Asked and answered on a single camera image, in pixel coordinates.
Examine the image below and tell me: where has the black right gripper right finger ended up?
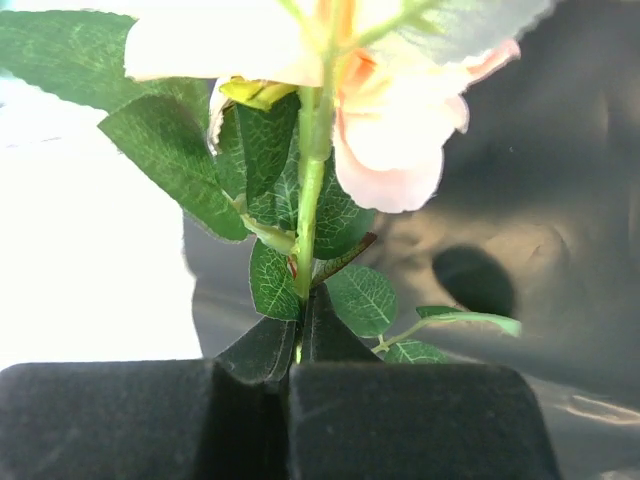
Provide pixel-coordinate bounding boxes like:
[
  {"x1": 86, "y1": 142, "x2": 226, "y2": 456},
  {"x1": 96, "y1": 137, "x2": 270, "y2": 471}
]
[{"x1": 298, "y1": 283, "x2": 382, "y2": 367}]

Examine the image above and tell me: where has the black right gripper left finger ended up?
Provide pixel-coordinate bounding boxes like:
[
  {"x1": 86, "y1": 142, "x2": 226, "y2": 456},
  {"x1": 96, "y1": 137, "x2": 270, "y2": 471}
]
[{"x1": 216, "y1": 317, "x2": 299, "y2": 385}]

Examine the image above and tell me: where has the small pink rose stem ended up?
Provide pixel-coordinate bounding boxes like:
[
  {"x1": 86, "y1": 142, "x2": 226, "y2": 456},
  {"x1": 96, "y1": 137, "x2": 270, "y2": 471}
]
[{"x1": 1, "y1": 1, "x2": 555, "y2": 366}]

